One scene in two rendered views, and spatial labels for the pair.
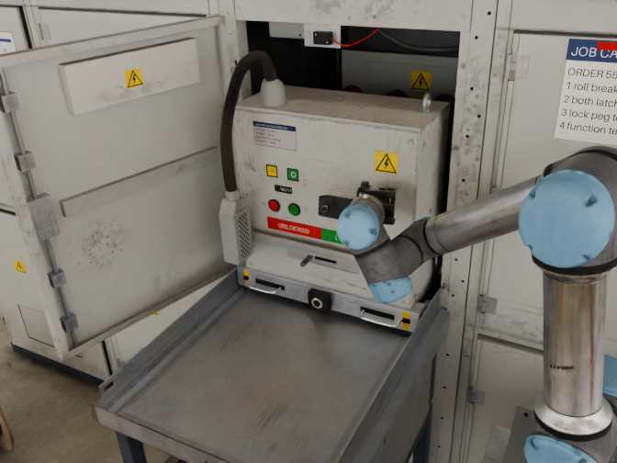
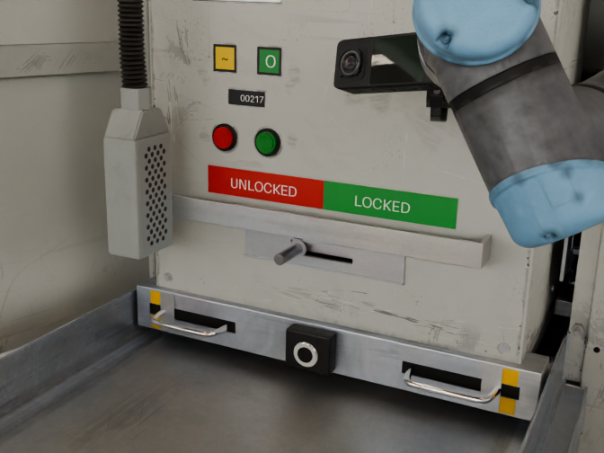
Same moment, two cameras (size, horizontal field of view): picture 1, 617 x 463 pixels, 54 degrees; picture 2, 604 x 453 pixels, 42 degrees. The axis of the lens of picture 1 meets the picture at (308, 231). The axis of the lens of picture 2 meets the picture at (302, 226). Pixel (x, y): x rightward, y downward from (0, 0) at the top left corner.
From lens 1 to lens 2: 0.69 m
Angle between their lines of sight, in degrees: 12
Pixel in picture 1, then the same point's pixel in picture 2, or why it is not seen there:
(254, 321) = (164, 393)
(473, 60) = not seen: outside the picture
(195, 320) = (30, 380)
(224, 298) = (104, 348)
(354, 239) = (474, 21)
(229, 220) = (124, 152)
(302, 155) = (293, 13)
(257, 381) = not seen: outside the picture
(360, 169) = not seen: hidden behind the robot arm
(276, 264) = (221, 274)
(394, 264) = (578, 118)
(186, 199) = (44, 137)
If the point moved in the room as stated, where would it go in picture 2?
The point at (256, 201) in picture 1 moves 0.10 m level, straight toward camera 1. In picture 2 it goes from (188, 133) to (188, 148)
